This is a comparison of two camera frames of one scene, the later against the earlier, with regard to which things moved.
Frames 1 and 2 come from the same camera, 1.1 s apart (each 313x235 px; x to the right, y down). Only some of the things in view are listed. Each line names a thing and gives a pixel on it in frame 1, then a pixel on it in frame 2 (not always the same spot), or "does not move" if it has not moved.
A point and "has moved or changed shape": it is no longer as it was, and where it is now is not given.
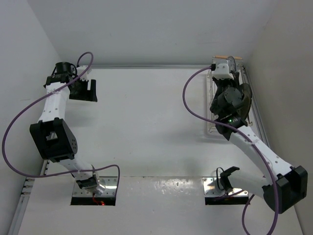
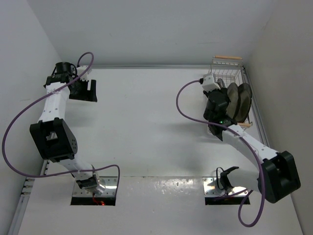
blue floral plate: (232, 63) has moved or changed shape
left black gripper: (87, 95) does not move
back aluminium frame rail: (151, 66) does not move
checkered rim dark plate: (246, 101) does not move
